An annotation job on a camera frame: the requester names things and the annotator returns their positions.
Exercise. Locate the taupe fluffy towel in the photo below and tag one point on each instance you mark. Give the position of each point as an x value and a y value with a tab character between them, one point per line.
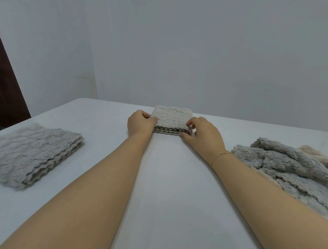
171	118
29	155

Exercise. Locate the person's left hand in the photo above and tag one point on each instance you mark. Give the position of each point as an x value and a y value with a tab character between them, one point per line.
141	124

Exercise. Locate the person's left forearm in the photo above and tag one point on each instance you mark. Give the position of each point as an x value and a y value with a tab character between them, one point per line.
95	201

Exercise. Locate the person's right hand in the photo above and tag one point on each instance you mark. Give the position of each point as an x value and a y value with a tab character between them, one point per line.
209	141

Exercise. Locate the dark brown wooden door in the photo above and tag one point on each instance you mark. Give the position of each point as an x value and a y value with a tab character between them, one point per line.
5	94

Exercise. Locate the white glossy table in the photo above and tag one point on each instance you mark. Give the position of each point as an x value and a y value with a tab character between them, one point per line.
177	197

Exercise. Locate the person's right forearm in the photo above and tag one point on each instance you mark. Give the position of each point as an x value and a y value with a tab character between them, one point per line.
271	220

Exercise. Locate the blue-grey fluffy towel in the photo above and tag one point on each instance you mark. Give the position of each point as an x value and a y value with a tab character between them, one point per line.
292	166

